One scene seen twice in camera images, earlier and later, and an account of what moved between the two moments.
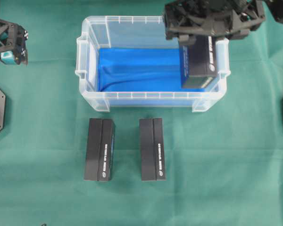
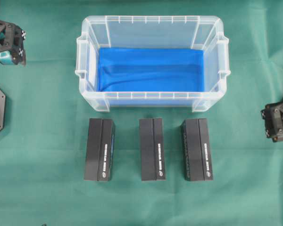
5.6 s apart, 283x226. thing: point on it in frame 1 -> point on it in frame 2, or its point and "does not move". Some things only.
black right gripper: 185,20 -> 278,118
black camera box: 199,62 -> 197,152
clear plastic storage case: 125,61 does not move
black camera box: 99,149 does not move
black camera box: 153,161 does not move
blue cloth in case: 141,70 does not move
